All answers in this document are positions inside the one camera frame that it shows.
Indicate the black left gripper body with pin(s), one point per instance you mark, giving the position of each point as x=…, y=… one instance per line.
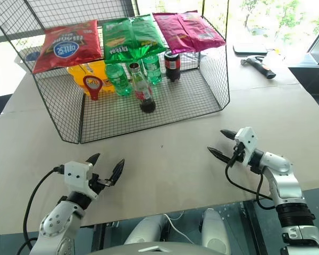
x=97, y=183

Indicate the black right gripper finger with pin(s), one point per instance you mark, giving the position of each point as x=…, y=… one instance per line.
x=220, y=154
x=230, y=133

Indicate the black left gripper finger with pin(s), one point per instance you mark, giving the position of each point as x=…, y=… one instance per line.
x=94, y=159
x=118, y=171

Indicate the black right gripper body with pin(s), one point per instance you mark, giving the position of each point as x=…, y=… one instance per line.
x=238, y=154

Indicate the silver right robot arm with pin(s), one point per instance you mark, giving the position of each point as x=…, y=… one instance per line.
x=287, y=186

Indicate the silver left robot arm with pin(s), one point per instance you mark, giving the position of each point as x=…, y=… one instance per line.
x=58, y=225

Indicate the green plastic soda bottle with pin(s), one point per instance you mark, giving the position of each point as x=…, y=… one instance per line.
x=152, y=69
x=119, y=79

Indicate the glass cola bottle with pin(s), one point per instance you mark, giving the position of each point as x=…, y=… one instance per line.
x=143, y=90

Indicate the dark plastic cola bottle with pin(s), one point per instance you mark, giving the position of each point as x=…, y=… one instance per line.
x=172, y=66

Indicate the silver rounded robot leg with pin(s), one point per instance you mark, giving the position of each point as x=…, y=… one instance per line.
x=146, y=228
x=214, y=231

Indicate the grey flat tablet device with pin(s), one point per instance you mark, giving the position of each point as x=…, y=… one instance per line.
x=250, y=48

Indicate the grey robot torso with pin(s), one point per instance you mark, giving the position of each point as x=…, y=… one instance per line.
x=159, y=248

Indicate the yellow snack container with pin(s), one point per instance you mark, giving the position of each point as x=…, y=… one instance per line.
x=77, y=73

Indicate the white crumpled plastic item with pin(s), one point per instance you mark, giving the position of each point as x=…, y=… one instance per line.
x=273, y=57

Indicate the magenta chip bag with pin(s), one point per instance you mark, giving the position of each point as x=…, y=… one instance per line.
x=188, y=32

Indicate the red chip bag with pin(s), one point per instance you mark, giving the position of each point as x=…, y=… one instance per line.
x=66, y=45

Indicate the green chip bag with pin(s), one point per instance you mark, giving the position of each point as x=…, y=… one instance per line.
x=127, y=37

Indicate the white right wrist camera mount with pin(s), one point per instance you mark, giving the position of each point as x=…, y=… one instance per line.
x=247, y=143

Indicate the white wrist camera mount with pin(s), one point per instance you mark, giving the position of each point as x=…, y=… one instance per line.
x=247, y=143
x=78, y=176

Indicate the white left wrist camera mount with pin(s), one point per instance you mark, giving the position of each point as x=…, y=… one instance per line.
x=78, y=176

